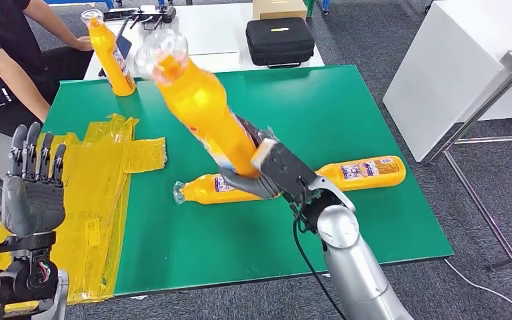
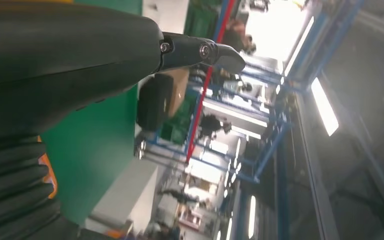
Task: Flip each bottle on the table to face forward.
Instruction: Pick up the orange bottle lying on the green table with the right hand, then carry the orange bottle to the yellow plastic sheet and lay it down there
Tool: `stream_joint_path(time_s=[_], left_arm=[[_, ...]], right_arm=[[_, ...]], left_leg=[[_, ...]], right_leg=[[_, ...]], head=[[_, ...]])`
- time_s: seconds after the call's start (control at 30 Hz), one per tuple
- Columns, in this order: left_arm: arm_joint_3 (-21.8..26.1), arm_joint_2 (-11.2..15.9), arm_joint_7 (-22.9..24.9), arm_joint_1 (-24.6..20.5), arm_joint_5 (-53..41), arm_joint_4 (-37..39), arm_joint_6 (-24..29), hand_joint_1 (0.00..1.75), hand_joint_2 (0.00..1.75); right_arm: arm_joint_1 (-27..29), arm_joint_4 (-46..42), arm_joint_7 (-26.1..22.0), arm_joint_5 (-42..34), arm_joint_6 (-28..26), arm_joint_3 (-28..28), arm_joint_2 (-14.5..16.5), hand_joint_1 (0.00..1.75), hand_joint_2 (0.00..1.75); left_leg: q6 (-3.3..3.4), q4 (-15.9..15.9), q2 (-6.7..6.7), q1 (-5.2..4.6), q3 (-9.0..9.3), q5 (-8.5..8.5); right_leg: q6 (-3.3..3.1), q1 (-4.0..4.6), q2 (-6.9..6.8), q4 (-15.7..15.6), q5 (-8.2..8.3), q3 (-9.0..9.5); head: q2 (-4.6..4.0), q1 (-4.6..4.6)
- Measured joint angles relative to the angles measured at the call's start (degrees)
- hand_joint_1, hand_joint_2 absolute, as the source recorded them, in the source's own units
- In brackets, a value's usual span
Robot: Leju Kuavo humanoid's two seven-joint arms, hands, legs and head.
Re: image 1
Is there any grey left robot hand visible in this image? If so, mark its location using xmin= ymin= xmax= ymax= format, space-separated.
xmin=1 ymin=122 xmax=68 ymax=239

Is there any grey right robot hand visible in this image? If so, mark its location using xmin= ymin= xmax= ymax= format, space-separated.
xmin=219 ymin=113 xmax=284 ymax=201

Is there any orange detergent bottle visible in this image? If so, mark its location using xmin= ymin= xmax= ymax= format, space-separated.
xmin=80 ymin=9 xmax=137 ymax=97
xmin=173 ymin=173 xmax=268 ymax=206
xmin=315 ymin=155 xmax=407 ymax=192
xmin=134 ymin=28 xmax=263 ymax=180

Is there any yellow taped plastic sheet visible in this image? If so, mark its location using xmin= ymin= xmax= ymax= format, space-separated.
xmin=0 ymin=113 xmax=167 ymax=310

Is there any white flat sheet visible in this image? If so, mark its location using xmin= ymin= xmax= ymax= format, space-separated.
xmin=189 ymin=51 xmax=241 ymax=74

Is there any black carrying case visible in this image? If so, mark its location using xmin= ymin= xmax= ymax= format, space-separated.
xmin=245 ymin=17 xmax=316 ymax=69

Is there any person's left hand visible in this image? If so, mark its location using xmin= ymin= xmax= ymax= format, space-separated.
xmin=72 ymin=37 xmax=94 ymax=53

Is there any white table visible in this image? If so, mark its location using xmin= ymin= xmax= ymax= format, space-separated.
xmin=83 ymin=2 xmax=326 ymax=81

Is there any cardboard box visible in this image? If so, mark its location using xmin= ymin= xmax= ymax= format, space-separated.
xmin=252 ymin=0 xmax=309 ymax=21

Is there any black remote controller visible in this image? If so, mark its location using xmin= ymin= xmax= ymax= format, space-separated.
xmin=130 ymin=5 xmax=177 ymax=31

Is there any blue metal rack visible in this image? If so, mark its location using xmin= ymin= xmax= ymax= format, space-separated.
xmin=43 ymin=0 xmax=122 ymax=10

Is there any black phone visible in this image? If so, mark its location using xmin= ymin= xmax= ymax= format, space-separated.
xmin=102 ymin=9 xmax=137 ymax=22

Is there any white panel desk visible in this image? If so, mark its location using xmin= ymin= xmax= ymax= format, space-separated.
xmin=383 ymin=0 xmax=512 ymax=163

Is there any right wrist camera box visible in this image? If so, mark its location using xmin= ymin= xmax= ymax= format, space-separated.
xmin=250 ymin=138 xmax=319 ymax=203

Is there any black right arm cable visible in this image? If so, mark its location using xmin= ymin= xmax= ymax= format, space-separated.
xmin=292 ymin=207 xmax=349 ymax=320

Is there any white floor cable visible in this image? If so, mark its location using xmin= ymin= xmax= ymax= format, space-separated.
xmin=443 ymin=258 xmax=512 ymax=310

